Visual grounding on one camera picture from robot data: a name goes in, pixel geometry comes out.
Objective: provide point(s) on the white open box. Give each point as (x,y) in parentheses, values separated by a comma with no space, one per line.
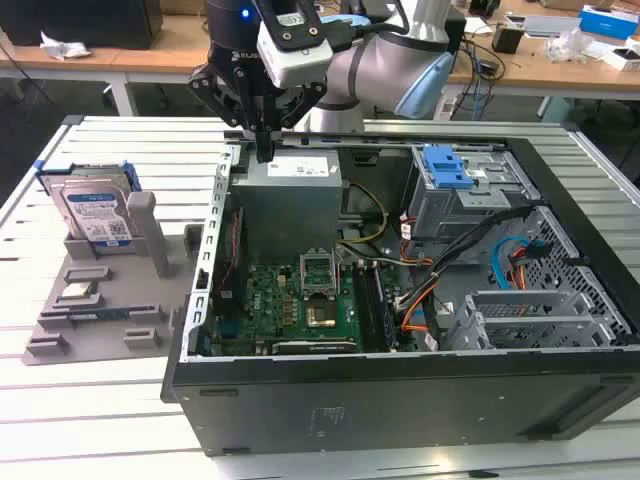
(620,57)

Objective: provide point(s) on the grey power supply unit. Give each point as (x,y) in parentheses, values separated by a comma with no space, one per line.
(290,210)

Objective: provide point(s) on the grey parts rack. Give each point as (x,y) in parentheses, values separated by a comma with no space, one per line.
(130,290)

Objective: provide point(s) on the clear plastic bag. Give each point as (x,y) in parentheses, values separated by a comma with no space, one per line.
(565,45)

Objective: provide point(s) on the wooden desk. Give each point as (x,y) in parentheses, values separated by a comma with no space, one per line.
(550,75)
(150,62)

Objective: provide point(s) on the green motherboard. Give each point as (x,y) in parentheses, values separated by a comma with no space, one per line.
(270,300)

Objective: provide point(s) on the silver CPU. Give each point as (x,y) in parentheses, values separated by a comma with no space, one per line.
(80,290)

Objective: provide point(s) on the blue cardboard box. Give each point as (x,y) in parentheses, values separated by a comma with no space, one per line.
(610,22)

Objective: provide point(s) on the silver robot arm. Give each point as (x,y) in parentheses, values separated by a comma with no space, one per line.
(380,65)

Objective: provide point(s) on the loose RAM stick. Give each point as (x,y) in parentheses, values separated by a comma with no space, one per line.
(100,315)

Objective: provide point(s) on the black open PC case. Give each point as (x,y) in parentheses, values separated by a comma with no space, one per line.
(350,400)

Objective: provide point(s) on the silver disk bay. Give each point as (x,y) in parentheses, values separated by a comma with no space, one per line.
(525,305)

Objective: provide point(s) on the grey flat box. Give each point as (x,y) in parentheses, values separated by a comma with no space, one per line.
(550,25)

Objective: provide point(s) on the CPU socket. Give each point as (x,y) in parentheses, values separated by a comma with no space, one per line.
(320,315)

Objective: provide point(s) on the grey drive cage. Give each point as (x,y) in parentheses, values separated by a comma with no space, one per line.
(450,210)

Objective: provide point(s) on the black container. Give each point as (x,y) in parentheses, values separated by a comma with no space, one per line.
(507,40)

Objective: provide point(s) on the black RAM slot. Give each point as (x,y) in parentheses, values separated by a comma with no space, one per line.
(364,305)

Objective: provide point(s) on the large black box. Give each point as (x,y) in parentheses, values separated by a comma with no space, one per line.
(75,20)

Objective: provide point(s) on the installed RAM stick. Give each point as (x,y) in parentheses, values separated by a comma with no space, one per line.
(385,310)

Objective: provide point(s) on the hard disk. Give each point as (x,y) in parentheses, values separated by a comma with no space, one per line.
(95,210)

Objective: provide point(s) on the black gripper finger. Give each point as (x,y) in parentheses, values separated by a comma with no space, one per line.
(305,100)
(220,92)

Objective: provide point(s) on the blue plastic cage latch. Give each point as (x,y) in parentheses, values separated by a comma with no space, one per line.
(445,167)

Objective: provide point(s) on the crumpled white paper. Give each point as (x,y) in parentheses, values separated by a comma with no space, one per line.
(65,47)

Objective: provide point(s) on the black graphics card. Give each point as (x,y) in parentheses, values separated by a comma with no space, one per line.
(315,346)

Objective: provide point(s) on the white power strip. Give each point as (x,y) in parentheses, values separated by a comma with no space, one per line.
(445,107)

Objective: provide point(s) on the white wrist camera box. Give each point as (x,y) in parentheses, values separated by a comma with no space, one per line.
(300,65)

